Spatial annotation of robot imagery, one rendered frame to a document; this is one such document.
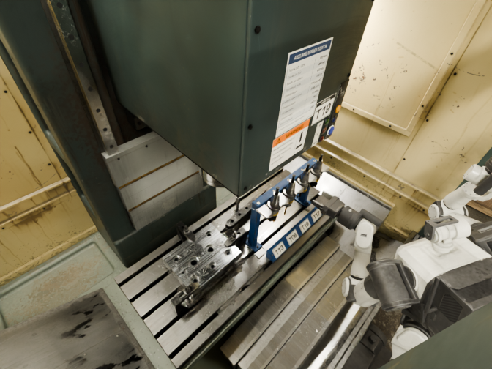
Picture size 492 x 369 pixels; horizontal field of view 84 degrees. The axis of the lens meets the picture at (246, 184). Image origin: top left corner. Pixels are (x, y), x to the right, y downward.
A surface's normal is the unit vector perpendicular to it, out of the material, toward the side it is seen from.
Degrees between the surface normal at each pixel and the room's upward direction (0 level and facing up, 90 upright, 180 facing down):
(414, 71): 90
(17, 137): 90
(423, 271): 52
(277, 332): 8
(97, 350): 24
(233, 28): 90
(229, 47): 90
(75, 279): 0
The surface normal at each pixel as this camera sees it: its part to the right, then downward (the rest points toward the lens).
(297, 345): -0.04, -0.63
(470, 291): -0.16, -0.83
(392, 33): -0.70, 0.47
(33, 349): 0.33, -0.84
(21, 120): 0.71, 0.53
